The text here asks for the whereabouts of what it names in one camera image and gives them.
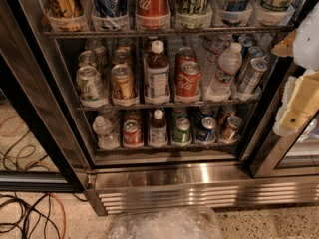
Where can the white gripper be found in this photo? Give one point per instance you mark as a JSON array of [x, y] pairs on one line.
[[307, 42]]

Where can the silver can middle shelf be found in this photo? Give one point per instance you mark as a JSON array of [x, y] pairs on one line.
[[254, 72]]

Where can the clear water bottle middle shelf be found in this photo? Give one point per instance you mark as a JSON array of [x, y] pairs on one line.
[[229, 62]]

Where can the clear water bottle shelf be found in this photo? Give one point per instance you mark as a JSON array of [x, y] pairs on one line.
[[229, 62], [108, 139]]

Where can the gold can bottom shelf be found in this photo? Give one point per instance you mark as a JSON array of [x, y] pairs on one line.
[[230, 129]]

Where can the red cola can middle shelf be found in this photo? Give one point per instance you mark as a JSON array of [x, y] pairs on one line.
[[188, 79]]

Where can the red cola can shelf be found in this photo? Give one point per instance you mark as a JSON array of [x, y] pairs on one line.
[[152, 8], [188, 79], [132, 135]]

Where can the blue can bottom shelf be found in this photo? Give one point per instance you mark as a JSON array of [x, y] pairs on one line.
[[206, 129]]

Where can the green can bottom shelf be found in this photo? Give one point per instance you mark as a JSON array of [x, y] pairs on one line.
[[181, 131]]

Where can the brown tea bottle middle shelf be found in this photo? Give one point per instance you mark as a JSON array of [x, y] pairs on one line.
[[157, 71]]

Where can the brown tea bottle shelf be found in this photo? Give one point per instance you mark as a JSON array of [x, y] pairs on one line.
[[157, 71], [158, 129]]

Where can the stainless steel fridge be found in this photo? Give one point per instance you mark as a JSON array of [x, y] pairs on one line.
[[257, 169]]

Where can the brown tea bottle bottom shelf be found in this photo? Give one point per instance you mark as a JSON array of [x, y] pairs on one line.
[[158, 129]]

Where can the red cola can top shelf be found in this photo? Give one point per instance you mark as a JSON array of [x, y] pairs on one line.
[[152, 8]]

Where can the gold can middle shelf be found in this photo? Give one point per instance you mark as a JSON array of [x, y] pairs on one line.
[[122, 79]]

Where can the red cola can bottom shelf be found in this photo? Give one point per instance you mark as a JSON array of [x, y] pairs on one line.
[[132, 135]]

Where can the clear water bottle bottom shelf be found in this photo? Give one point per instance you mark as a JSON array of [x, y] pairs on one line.
[[108, 139]]

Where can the white green can middle shelf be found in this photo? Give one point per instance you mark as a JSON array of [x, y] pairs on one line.
[[90, 82]]

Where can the fridge glass door left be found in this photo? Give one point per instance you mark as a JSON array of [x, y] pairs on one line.
[[36, 81]]

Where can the clear plastic bag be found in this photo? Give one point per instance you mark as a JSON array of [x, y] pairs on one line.
[[173, 223]]

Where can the middle wire shelf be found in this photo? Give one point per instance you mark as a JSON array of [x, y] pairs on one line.
[[166, 105]]

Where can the wire shelf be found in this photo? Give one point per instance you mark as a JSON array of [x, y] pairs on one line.
[[168, 32], [166, 105]]

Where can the top wire shelf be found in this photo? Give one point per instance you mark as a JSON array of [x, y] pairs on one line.
[[168, 32]]

